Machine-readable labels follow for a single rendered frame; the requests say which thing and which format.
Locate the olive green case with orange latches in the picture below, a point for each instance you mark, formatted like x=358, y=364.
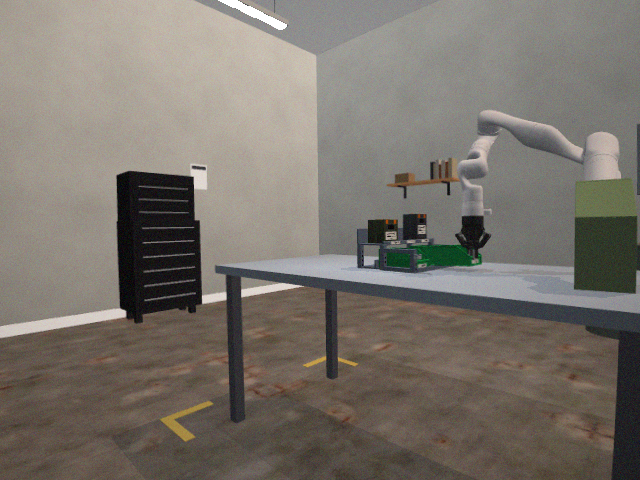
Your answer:
x=382, y=230

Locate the green bin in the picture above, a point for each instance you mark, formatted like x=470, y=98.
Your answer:
x=451, y=255
x=403, y=260
x=423, y=248

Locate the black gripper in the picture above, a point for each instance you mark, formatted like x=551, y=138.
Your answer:
x=473, y=229

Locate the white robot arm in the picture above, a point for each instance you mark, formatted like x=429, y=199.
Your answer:
x=601, y=162

